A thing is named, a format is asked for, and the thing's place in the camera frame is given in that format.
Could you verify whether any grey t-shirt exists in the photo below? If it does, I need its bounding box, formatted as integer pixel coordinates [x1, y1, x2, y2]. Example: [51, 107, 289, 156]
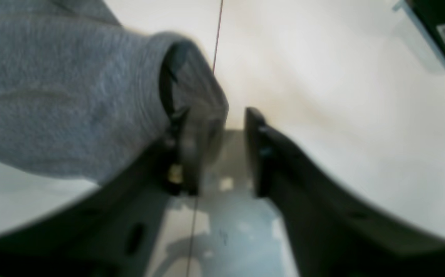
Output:
[0, 0, 229, 182]

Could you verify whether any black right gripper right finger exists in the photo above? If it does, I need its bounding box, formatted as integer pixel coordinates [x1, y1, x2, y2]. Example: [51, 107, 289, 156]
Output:
[245, 107, 445, 277]

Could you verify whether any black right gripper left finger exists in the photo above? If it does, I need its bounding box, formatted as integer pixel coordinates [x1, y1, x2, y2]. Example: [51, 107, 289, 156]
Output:
[0, 107, 201, 277]

